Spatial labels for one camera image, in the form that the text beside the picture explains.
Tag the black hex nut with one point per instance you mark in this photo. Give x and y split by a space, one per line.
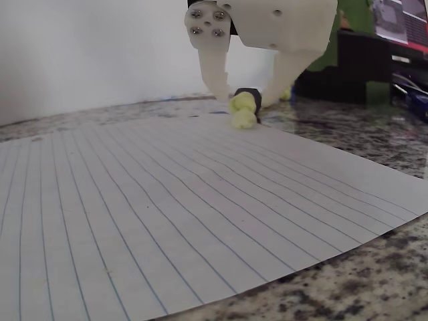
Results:
257 100

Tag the white lined paper sheet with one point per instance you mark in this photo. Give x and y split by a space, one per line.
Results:
167 217

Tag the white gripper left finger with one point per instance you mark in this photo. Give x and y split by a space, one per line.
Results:
210 50

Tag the blue plastic block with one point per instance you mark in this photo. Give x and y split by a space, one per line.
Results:
411 97

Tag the black and green object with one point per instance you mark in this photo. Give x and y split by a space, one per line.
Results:
351 67

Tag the screen with red frame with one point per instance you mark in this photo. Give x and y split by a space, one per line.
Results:
414 26

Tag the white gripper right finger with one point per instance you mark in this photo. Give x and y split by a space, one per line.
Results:
287 67

